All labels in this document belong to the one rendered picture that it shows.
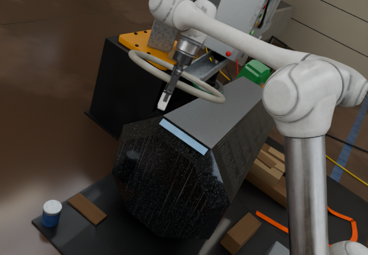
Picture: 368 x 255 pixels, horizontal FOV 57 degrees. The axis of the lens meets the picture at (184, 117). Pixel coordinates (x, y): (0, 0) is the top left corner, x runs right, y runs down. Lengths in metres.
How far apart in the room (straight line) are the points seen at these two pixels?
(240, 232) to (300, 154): 1.60
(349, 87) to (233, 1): 1.17
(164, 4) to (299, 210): 0.74
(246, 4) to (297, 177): 1.27
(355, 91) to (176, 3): 0.60
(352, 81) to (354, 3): 5.82
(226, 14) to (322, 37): 4.98
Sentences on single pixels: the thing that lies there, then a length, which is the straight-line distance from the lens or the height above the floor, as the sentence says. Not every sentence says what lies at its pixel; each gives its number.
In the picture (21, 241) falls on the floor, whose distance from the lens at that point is 2.19.
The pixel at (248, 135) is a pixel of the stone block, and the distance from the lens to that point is 2.20.
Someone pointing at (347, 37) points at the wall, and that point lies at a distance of 6.82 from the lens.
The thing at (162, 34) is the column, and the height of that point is 0.91.
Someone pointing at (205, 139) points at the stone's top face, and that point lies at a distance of 1.82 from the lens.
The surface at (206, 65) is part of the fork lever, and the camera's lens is 2.02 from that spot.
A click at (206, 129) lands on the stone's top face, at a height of 0.80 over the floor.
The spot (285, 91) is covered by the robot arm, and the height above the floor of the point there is 1.55.
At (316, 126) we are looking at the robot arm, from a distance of 0.85.
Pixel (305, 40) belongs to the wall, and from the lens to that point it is 6.97.
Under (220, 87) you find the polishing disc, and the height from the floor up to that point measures 0.86.
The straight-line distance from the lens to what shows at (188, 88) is 1.34.
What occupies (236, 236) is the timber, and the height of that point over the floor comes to 0.14.
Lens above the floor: 1.84
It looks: 33 degrees down
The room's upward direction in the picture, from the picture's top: 22 degrees clockwise
